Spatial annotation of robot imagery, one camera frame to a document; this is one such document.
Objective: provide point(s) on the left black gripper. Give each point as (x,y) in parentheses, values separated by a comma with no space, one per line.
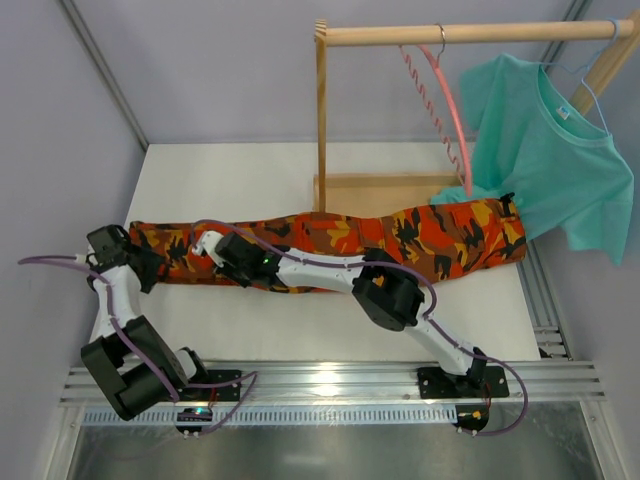
(148,267)

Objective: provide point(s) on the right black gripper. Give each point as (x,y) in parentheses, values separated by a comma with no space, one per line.
(220,251)

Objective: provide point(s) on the orange camouflage trousers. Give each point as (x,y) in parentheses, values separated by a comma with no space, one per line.
(441,242)

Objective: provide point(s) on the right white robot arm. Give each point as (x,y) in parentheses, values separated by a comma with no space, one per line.
(388,292)

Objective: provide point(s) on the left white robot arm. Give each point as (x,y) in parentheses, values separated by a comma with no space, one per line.
(129,361)

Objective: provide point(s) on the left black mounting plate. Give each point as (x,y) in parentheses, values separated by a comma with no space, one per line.
(218,386)

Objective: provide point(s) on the black mounting plate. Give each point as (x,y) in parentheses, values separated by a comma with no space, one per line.
(218,386)
(434,383)

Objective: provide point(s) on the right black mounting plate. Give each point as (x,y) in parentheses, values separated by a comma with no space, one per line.
(434,383)

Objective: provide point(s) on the teal t-shirt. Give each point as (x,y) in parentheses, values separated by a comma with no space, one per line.
(561,170)

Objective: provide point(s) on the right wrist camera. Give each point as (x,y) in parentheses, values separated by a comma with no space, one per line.
(206,246)

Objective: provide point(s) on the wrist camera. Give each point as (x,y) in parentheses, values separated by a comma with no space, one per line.
(206,246)
(82,257)

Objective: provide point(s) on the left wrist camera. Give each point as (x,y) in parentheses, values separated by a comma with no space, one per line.
(82,257)

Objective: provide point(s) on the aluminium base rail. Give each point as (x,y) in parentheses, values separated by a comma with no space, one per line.
(290,381)

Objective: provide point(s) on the slotted cable duct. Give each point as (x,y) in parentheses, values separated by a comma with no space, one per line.
(292,415)

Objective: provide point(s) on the light blue wire hanger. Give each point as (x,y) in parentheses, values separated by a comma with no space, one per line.
(584,69)

